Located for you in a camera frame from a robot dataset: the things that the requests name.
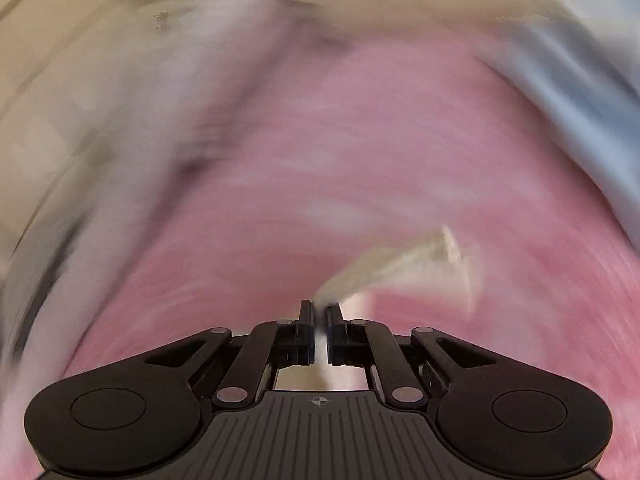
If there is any cream knit sweater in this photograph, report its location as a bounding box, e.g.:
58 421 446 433
274 226 483 391

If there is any pink rose blanket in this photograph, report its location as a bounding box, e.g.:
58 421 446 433
0 29 640 480

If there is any lilac striped quilt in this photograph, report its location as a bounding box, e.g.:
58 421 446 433
1 0 330 392

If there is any light blue garment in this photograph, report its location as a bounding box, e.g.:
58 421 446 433
489 0 639 245

